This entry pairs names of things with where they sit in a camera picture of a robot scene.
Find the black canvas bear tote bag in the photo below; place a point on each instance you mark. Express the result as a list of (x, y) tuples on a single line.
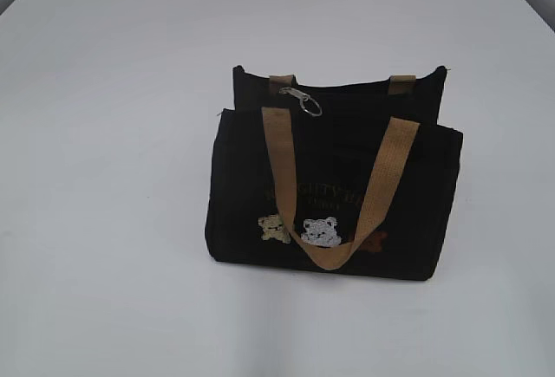
[(353, 180)]

